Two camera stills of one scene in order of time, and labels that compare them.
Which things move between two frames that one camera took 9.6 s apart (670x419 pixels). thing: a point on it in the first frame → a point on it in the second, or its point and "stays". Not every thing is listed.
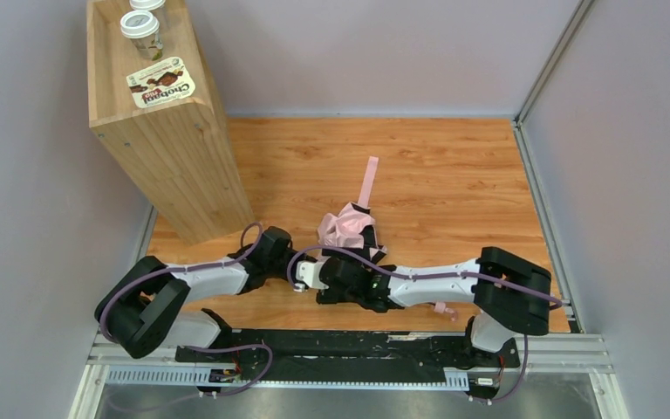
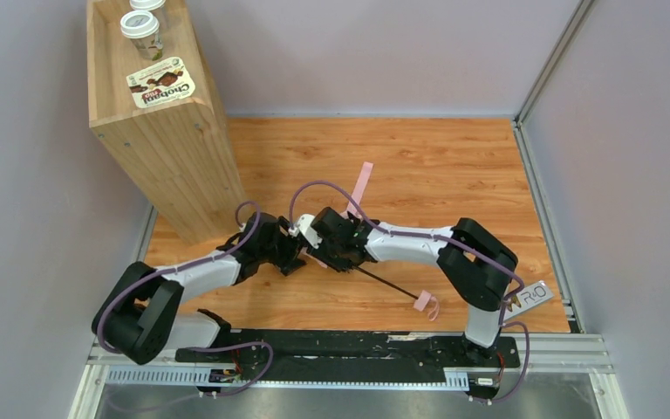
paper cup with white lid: x=141 y=26 stays
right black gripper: x=366 y=238 → x=331 y=250
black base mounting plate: x=356 y=350 stays
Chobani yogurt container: x=160 y=83 stays
